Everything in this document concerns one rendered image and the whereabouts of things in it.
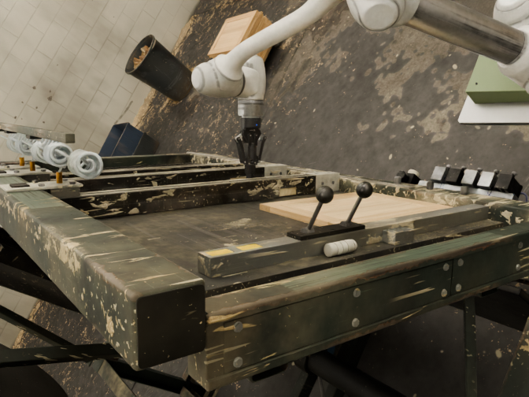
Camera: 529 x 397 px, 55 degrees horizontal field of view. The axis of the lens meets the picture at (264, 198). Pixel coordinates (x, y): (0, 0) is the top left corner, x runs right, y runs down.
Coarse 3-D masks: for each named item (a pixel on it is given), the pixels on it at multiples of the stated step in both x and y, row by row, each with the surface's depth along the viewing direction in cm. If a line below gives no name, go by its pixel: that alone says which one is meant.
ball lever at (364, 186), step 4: (360, 184) 111; (364, 184) 111; (368, 184) 111; (356, 188) 112; (360, 188) 111; (364, 188) 111; (368, 188) 111; (372, 188) 112; (360, 192) 111; (364, 192) 111; (368, 192) 111; (360, 196) 112; (364, 196) 111; (368, 196) 111; (360, 200) 113; (356, 204) 114; (356, 208) 115; (352, 212) 115; (352, 216) 116; (348, 220) 117; (340, 224) 118; (344, 224) 117; (348, 224) 117; (352, 224) 118
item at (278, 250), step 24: (408, 216) 134; (432, 216) 134; (456, 216) 140; (480, 216) 147; (264, 240) 107; (288, 240) 107; (312, 240) 109; (336, 240) 113; (360, 240) 118; (216, 264) 95; (240, 264) 98; (264, 264) 102
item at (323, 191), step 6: (324, 186) 105; (318, 192) 104; (324, 192) 104; (330, 192) 104; (318, 198) 104; (324, 198) 104; (330, 198) 104; (318, 204) 107; (318, 210) 107; (312, 222) 109; (306, 228) 110; (312, 228) 111
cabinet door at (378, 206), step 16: (352, 192) 184; (272, 208) 155; (288, 208) 153; (304, 208) 155; (336, 208) 156; (352, 208) 156; (368, 208) 157; (384, 208) 157; (400, 208) 157; (416, 208) 156; (432, 208) 156; (320, 224) 138
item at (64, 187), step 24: (48, 144) 135; (48, 192) 138; (72, 192) 139; (96, 192) 146; (120, 192) 147; (144, 192) 151; (168, 192) 156; (192, 192) 161; (216, 192) 166; (240, 192) 172; (264, 192) 178; (312, 192) 191; (96, 216) 143
